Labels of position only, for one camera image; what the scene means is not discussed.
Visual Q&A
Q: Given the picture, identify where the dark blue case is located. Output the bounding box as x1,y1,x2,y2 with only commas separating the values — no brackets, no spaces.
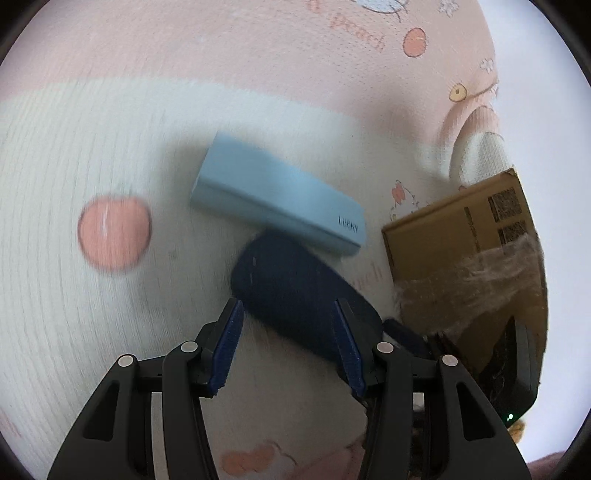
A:
230,229,384,366

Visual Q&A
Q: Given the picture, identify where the pink printed blanket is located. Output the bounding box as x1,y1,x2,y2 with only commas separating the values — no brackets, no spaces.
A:
0,0,513,480

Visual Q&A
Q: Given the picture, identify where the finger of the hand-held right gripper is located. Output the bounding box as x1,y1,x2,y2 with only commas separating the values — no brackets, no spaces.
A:
383,318,444,360

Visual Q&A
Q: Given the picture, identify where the light blue box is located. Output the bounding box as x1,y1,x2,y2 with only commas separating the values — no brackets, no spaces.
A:
189,131,368,256

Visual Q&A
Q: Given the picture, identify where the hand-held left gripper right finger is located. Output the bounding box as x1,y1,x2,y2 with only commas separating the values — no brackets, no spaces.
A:
333,298,529,480

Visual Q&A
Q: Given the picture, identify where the cardboard box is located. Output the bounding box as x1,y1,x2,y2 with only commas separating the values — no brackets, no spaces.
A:
381,167,550,376

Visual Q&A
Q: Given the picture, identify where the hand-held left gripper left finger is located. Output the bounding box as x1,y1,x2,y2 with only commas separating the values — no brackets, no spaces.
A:
46,298,245,480

